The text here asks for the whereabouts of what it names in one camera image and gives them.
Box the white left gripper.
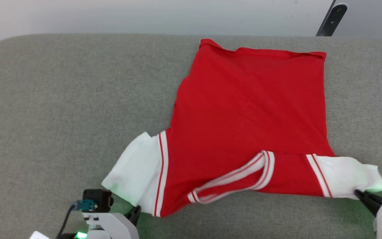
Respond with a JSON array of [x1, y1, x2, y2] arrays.
[[75, 205, 142, 239]]

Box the red and white jersey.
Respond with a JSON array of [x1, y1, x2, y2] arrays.
[[101, 39, 382, 218]]

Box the grey door panel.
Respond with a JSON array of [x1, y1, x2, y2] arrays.
[[330, 0, 382, 40]]

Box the black door stopper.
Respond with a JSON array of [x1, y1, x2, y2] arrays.
[[316, 3, 348, 37]]

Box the teal camera connector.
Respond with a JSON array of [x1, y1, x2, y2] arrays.
[[73, 200, 96, 211]]

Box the thin black cable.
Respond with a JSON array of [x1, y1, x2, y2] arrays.
[[56, 204, 77, 239]]

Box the dark grey door frame strip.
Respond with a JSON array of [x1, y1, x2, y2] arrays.
[[315, 0, 337, 37]]

